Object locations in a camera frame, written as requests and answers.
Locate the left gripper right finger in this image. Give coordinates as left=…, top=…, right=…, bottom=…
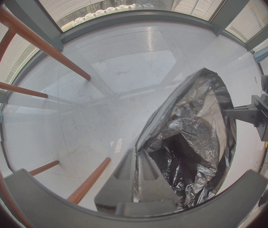
left=136, top=148, right=181, bottom=209

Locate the window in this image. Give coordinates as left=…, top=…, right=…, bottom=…
left=0, top=0, right=268, bottom=118

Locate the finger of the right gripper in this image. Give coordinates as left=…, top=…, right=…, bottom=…
left=222, top=108, right=258, bottom=126
left=233, top=104, right=258, bottom=110

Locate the black plastic bag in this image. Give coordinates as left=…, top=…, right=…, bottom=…
left=134, top=67, right=237, bottom=211

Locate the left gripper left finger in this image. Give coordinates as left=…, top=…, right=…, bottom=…
left=94, top=147, right=136, bottom=209

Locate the white cushioned wooden chair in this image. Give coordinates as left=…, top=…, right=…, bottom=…
left=0, top=5, right=112, bottom=228

